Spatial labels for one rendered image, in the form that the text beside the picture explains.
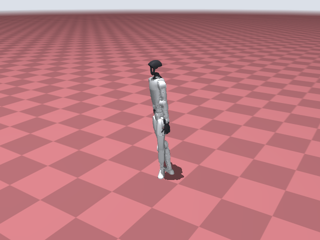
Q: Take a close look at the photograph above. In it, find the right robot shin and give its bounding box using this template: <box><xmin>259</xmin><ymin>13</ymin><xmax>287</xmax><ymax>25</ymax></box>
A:
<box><xmin>165</xmin><ymin>140</ymin><xmax>172</xmax><ymax>170</ymax></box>

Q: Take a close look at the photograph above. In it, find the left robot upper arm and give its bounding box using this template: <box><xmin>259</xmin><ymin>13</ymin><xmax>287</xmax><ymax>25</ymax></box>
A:
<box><xmin>157</xmin><ymin>80</ymin><xmax>167</xmax><ymax>107</ymax></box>

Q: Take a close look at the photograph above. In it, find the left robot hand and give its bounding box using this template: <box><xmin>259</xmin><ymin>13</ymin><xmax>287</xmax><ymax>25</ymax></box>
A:
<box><xmin>161</xmin><ymin>119</ymin><xmax>170</xmax><ymax>135</ymax></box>

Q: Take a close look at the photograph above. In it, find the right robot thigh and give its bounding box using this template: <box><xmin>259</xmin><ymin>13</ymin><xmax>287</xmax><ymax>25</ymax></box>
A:
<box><xmin>152</xmin><ymin>116</ymin><xmax>167</xmax><ymax>149</ymax></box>

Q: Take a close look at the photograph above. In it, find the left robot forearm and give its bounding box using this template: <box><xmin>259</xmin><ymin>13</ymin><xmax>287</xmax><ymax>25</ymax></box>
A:
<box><xmin>161</xmin><ymin>100</ymin><xmax>170</xmax><ymax>123</ymax></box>

